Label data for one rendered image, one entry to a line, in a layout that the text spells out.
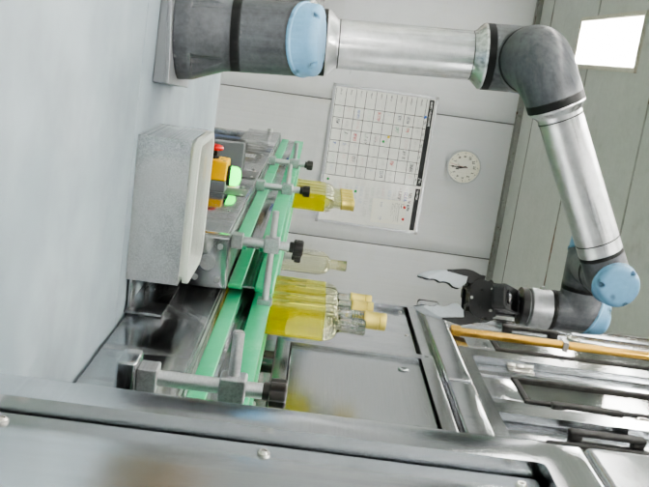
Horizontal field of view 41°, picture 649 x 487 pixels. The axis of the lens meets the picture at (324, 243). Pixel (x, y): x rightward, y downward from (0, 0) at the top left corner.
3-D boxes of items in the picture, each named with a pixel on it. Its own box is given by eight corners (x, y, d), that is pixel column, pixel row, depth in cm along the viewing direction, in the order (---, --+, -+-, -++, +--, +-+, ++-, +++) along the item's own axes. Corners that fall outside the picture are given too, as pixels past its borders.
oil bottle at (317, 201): (267, 204, 279) (352, 215, 280) (268, 187, 278) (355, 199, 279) (268, 201, 285) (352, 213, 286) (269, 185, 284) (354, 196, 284)
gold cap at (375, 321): (361, 330, 163) (384, 333, 163) (364, 313, 162) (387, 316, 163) (361, 325, 167) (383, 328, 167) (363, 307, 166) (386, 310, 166)
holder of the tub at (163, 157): (123, 313, 131) (174, 320, 131) (138, 133, 125) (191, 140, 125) (145, 283, 148) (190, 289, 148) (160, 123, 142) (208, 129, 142)
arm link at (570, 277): (627, 243, 153) (614, 303, 155) (606, 231, 163) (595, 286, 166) (583, 238, 152) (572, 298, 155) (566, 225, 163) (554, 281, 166)
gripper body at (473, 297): (455, 320, 167) (517, 329, 167) (465, 316, 158) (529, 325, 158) (459, 281, 168) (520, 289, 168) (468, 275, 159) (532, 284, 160)
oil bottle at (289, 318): (219, 329, 156) (337, 344, 157) (223, 299, 155) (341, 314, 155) (223, 319, 161) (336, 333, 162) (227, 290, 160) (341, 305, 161)
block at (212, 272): (184, 286, 149) (224, 291, 150) (190, 233, 147) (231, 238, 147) (187, 280, 153) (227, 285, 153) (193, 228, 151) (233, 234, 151)
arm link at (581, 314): (604, 288, 166) (595, 329, 168) (548, 280, 166) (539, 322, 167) (617, 299, 158) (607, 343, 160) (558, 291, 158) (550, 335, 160)
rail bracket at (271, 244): (223, 300, 150) (295, 310, 150) (235, 207, 146) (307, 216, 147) (225, 296, 153) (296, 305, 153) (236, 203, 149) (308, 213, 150)
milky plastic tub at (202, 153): (127, 280, 130) (185, 288, 130) (141, 132, 125) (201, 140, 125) (151, 253, 147) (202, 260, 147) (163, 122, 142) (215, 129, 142)
